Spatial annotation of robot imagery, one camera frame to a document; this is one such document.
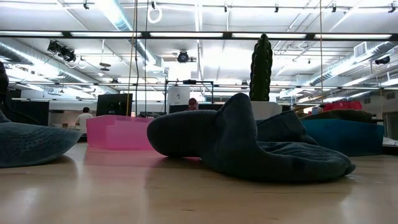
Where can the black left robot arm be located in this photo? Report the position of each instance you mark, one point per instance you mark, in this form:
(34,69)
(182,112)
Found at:
(3,84)

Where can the person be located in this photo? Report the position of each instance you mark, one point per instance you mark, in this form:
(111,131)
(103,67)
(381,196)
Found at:
(192,104)
(84,119)

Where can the round black ceiling speaker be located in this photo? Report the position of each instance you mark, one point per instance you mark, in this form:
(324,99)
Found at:
(183,57)

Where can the white hexagonal plant pot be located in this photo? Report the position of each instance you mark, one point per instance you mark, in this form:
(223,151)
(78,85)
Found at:
(269,109)

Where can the black overhead beam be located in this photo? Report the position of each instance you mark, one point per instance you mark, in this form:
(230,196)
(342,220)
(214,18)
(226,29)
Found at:
(199,37)

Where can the green cactus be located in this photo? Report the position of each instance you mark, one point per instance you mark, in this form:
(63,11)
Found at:
(261,68)

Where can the pink plastic bin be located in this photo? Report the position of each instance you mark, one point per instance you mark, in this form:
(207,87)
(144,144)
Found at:
(118,132)

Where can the black monitor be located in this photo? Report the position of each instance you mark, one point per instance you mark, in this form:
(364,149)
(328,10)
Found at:
(113,104)

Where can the red bin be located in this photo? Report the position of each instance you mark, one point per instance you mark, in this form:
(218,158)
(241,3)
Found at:
(342,105)

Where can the black ceiling spotlights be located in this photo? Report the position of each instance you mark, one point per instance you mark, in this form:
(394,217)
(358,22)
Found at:
(66,54)

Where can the blue plastic bin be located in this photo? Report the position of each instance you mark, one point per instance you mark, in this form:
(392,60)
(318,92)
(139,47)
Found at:
(342,137)

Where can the black frame stand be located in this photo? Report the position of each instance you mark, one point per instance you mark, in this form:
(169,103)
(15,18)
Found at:
(189,81)

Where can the silver air duct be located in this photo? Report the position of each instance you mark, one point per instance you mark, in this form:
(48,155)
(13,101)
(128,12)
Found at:
(121,21)
(342,67)

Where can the black ceiling camera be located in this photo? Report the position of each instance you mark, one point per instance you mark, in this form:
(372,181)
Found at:
(383,60)

